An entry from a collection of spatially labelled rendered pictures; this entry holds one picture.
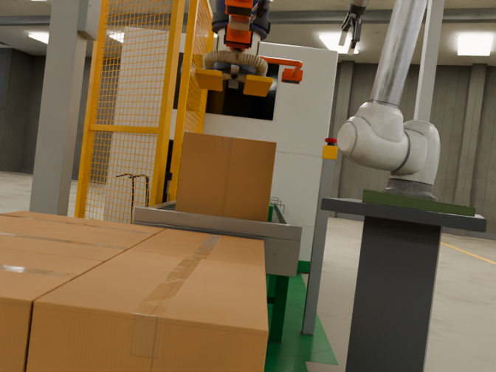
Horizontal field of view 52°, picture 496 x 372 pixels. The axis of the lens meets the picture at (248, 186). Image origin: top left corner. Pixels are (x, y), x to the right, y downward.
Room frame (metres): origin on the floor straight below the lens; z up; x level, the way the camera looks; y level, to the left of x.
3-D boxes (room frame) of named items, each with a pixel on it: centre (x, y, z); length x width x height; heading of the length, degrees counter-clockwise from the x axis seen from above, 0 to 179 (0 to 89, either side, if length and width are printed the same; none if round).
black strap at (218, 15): (2.02, 0.10, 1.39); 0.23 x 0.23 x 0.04
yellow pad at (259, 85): (2.02, 0.01, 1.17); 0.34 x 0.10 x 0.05; 3
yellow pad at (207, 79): (2.01, 0.20, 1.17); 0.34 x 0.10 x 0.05; 3
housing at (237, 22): (1.55, 0.08, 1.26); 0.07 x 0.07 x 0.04; 3
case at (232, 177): (2.46, 0.09, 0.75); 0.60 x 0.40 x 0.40; 177
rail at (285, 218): (3.26, -0.25, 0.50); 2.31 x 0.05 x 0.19; 179
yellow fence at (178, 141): (3.89, 0.49, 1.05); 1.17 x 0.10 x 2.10; 179
